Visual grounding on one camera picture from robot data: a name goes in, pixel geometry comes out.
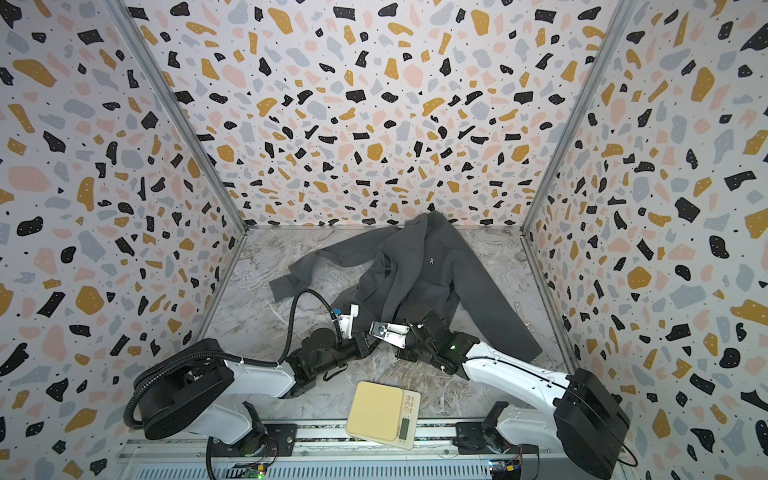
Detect black corrugated cable conduit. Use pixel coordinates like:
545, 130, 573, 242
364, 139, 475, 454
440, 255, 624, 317
122, 289, 340, 480

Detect aluminium corner post right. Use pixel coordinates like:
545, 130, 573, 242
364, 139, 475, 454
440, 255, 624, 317
521, 0, 637, 239

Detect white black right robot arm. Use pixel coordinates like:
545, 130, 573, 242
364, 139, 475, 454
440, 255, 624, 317
374, 315, 630, 479

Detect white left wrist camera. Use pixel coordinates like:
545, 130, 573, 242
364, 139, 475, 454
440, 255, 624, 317
333, 304, 359, 341

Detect cream kitchen scale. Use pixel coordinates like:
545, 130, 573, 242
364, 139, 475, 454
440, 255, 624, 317
345, 381, 421, 450

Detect dark grey zip jacket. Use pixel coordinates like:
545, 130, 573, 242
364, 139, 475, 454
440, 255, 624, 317
270, 212, 542, 362

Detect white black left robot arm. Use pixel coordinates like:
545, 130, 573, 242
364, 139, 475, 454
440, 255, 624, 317
123, 328, 380, 445

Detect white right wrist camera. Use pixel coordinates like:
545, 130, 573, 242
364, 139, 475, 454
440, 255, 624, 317
369, 322, 410, 349

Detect aluminium corner post left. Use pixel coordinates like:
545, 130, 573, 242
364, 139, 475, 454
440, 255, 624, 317
104, 1, 248, 235

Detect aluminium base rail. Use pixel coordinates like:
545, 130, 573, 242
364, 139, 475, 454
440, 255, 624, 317
113, 416, 637, 480

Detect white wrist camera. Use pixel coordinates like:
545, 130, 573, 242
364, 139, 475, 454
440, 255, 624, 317
369, 322, 410, 349
333, 304, 359, 341

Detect aluminium corner post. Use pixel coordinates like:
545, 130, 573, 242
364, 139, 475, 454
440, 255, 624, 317
104, 1, 248, 235
521, 0, 637, 239

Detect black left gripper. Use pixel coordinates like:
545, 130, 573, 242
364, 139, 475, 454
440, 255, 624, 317
311, 331, 382, 379

